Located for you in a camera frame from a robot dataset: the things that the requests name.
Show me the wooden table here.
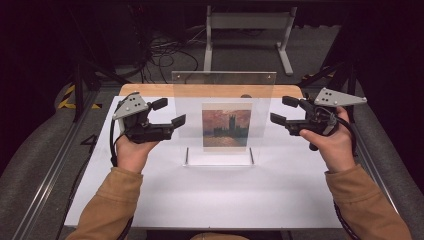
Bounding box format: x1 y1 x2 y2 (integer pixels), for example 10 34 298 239
118 83 304 99

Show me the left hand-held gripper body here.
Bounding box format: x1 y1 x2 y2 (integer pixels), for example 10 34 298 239
112 92 176 145

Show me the black tripod stand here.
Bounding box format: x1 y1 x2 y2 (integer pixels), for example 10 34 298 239
298 63 358 114
66 6 131 123

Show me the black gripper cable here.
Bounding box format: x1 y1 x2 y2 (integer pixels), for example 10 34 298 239
333 116 363 240
109 99 134 240

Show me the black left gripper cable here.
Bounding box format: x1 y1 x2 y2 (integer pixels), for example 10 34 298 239
109 99 134 240

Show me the painting picture card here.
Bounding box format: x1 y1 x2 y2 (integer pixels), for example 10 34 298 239
201 102 253 153

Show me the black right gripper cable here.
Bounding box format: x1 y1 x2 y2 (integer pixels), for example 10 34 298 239
333 116 363 240

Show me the white metal stand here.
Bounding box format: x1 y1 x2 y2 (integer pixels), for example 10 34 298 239
203 5 298 77

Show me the clear acrylic picture frame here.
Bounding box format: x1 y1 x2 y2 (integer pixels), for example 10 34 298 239
171 70 278 168

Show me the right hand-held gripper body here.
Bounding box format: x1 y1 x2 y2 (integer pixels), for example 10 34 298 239
284 87 368 137

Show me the aluminium frame rail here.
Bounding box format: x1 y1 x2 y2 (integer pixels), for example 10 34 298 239
11 88 101 240
353 109 400 214

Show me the person's left hand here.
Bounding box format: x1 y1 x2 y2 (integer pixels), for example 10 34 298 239
115 134 160 174

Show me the bundle of black floor cables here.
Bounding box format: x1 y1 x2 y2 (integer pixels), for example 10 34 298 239
133 6 201 84

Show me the person's right hand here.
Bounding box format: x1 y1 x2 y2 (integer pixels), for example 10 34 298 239
299 105 357 174

